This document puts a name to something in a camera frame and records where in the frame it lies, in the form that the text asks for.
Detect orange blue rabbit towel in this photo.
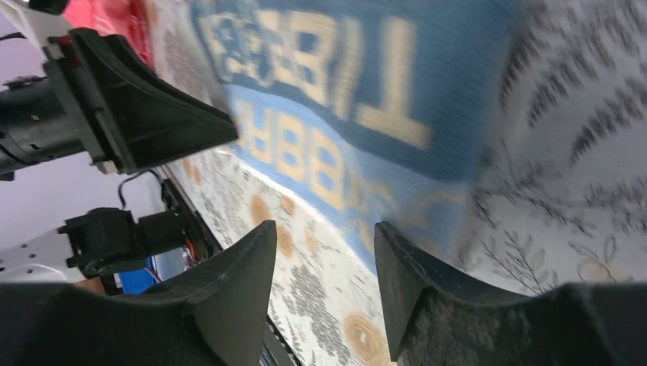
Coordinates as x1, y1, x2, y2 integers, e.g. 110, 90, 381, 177
183, 1, 526, 257

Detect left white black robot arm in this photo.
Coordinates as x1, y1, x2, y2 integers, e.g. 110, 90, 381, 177
1, 1, 239, 181

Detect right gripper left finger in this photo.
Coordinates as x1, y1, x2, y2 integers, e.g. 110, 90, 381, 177
1, 220, 277, 365

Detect pink patterned towel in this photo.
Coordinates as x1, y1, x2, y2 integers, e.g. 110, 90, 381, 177
63, 0, 154, 69

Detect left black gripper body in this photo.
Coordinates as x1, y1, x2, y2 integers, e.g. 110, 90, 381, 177
1, 75, 96, 175

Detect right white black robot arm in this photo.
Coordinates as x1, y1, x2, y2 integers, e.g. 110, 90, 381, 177
1, 209, 646, 365

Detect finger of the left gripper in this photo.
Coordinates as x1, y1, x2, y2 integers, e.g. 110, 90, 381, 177
45, 27, 239, 174

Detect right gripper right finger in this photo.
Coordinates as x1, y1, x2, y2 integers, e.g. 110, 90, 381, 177
374, 222, 646, 365

